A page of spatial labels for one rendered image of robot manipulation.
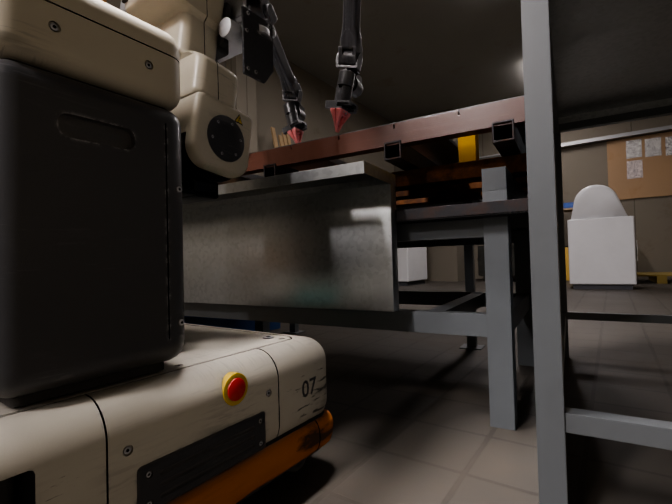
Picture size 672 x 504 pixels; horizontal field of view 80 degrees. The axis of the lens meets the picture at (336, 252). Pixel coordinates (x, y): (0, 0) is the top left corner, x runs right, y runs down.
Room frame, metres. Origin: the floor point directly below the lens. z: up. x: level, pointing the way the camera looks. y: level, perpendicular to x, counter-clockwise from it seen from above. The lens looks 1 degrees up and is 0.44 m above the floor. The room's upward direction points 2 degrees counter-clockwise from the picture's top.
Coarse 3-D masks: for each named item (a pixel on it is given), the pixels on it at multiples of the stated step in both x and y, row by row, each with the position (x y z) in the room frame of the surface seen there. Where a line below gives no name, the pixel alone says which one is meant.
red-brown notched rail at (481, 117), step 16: (448, 112) 1.04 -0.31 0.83; (464, 112) 1.02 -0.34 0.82; (480, 112) 1.00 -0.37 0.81; (496, 112) 0.98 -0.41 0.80; (512, 112) 0.96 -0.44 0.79; (384, 128) 1.13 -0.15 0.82; (400, 128) 1.11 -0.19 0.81; (416, 128) 1.08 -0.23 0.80; (432, 128) 1.06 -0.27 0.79; (448, 128) 1.04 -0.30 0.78; (464, 128) 1.02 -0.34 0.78; (480, 128) 1.00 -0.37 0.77; (496, 128) 1.00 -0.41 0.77; (304, 144) 1.27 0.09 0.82; (320, 144) 1.24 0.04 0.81; (336, 144) 1.21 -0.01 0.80; (352, 144) 1.18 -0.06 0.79; (368, 144) 1.16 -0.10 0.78; (416, 144) 1.12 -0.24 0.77; (256, 160) 1.37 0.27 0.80; (272, 160) 1.34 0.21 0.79; (288, 160) 1.31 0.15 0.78; (304, 160) 1.27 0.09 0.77; (320, 160) 1.27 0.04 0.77
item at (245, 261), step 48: (336, 192) 1.17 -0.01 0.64; (384, 192) 1.09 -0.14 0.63; (192, 240) 1.48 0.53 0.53; (240, 240) 1.36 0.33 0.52; (288, 240) 1.26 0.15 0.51; (336, 240) 1.17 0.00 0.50; (384, 240) 1.09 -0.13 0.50; (192, 288) 1.49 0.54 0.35; (240, 288) 1.37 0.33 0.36; (288, 288) 1.26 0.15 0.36; (336, 288) 1.17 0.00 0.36; (384, 288) 1.10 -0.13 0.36
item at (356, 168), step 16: (272, 176) 1.09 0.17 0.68; (288, 176) 1.06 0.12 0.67; (304, 176) 1.03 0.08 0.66; (320, 176) 1.01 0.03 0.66; (336, 176) 0.98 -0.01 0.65; (352, 176) 1.11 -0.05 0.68; (368, 176) 1.12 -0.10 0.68; (384, 176) 1.05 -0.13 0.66; (224, 192) 1.18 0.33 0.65; (240, 192) 1.32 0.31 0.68; (256, 192) 1.32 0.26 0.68; (272, 192) 1.33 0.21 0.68; (288, 192) 1.30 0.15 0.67; (304, 192) 1.27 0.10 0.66; (320, 192) 1.24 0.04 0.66; (192, 208) 1.54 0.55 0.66
